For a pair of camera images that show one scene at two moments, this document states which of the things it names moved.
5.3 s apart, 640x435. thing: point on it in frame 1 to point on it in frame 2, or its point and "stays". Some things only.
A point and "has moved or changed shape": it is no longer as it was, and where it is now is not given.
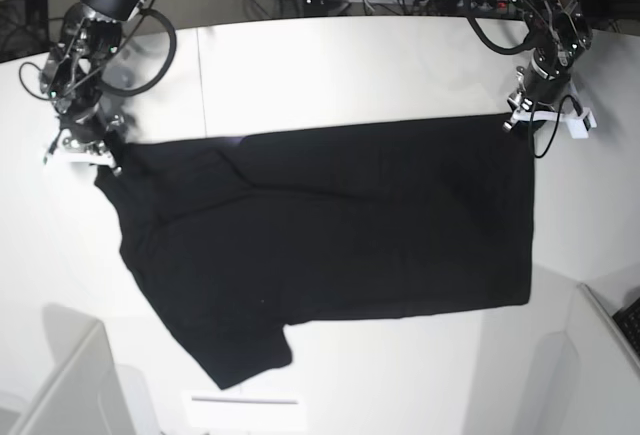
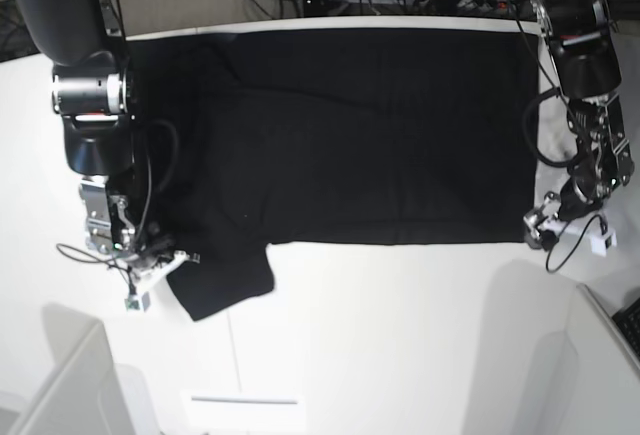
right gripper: (550, 93) to (543, 219)
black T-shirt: (238, 239) has moved or changed shape
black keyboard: (628, 319) stays
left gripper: (86, 140) to (143, 260)
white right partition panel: (602, 385) stays
